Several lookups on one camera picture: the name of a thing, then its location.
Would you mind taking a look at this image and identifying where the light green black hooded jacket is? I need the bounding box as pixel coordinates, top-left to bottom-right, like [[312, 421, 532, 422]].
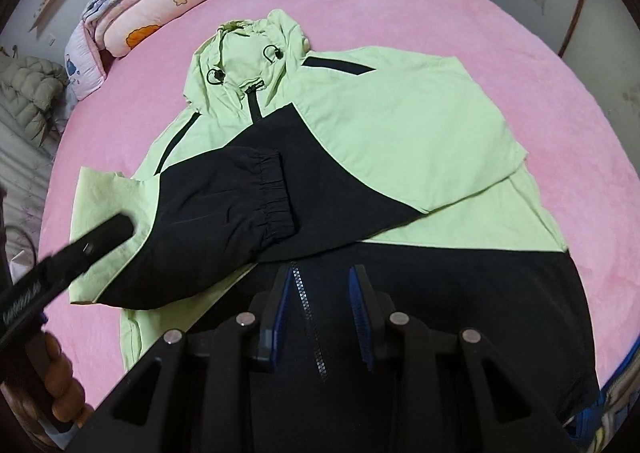
[[70, 10, 599, 452]]

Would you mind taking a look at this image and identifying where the person's left hand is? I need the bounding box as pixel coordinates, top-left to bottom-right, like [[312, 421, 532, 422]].
[[1, 332, 94, 452]]

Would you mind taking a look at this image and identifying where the grey puffer jacket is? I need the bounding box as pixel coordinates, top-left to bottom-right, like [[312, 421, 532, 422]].
[[1, 54, 67, 147]]

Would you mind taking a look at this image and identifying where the white floral pillow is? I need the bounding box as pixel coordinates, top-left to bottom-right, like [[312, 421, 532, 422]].
[[64, 23, 106, 101]]

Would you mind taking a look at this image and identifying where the pink bed sheet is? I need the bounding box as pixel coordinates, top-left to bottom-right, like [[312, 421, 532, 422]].
[[39, 0, 639, 381]]

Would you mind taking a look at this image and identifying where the black cable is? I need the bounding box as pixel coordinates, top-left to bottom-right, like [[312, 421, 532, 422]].
[[2, 224, 39, 264]]

